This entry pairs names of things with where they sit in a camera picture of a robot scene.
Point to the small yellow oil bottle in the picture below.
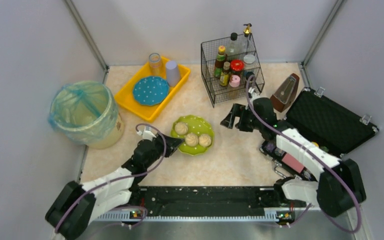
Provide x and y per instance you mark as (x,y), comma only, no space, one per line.
(225,74)

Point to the trash bin with green bag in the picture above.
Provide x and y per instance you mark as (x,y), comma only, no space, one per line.
(87,114)

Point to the green dotted plate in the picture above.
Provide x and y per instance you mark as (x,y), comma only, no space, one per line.
(198,126)

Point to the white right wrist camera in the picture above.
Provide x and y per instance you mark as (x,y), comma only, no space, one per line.
(253,94)

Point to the yellow plastic tray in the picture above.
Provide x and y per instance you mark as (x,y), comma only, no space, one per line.
(124,97)

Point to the pink transparent cup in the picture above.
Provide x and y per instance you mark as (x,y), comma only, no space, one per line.
(157,69)

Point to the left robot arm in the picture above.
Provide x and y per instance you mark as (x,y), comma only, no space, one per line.
(77,205)

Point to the silver lid white can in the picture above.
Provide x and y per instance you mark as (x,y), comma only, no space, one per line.
(249,61)

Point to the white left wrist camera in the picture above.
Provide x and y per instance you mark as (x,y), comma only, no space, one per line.
(146,133)

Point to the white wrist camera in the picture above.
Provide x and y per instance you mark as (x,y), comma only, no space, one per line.
(253,94)
(146,133)

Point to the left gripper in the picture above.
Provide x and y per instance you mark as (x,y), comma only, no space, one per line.
(162,145)

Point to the yellow cap sauce bottle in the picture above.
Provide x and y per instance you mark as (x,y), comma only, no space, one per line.
(219,61)

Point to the black poker chip case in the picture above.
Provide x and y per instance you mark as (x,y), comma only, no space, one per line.
(325,123)

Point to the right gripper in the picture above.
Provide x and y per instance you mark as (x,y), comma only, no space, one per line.
(241,117)

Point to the blue transparent cup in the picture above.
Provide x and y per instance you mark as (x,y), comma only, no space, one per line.
(154,58)

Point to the brown metronome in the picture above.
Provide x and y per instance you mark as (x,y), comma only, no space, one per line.
(285,94)

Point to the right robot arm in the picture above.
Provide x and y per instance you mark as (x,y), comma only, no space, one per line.
(337,185)

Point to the red lid sauce jar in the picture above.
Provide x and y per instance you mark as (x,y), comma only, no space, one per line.
(236,67)

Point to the small black lid jar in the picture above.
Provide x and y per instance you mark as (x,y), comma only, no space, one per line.
(250,76)

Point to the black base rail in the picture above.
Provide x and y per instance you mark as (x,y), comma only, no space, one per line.
(210,202)

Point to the blue dotted plate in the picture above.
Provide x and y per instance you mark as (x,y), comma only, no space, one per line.
(150,90)

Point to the black wire rack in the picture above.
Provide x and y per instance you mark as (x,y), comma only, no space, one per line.
(216,92)

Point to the purple plastic cup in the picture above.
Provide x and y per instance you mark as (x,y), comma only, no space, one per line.
(172,71)

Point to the white steamed bun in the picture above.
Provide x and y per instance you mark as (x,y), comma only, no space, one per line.
(205,140)
(191,139)
(181,128)

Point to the pink lid spice jar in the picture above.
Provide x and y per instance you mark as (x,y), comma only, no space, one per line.
(234,81)

